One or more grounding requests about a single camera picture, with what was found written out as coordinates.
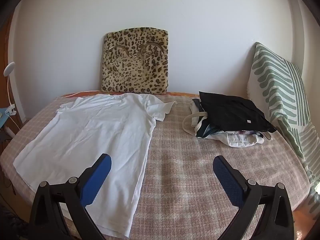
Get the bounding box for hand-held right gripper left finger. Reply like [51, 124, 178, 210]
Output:
[28, 153, 112, 240]

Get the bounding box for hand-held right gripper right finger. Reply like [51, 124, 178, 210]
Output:
[212, 155, 295, 240]

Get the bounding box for white t-shirt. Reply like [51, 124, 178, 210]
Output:
[12, 93, 178, 238]

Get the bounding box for pink plaid blanket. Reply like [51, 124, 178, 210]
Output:
[0, 94, 312, 240]

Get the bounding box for white folded garment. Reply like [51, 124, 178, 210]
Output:
[197, 129, 265, 147]

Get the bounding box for dark teal garment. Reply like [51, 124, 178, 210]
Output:
[196, 121, 225, 138]

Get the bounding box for wooden cabinet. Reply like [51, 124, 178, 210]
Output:
[0, 17, 25, 135]

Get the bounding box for green striped white cushion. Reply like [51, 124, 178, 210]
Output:
[246, 42, 320, 213]

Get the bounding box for blue desk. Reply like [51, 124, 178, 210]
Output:
[0, 107, 12, 130]

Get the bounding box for leopard print cushion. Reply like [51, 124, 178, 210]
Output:
[101, 27, 169, 95]

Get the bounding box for white clip lamp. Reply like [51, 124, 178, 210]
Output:
[3, 62, 17, 117]

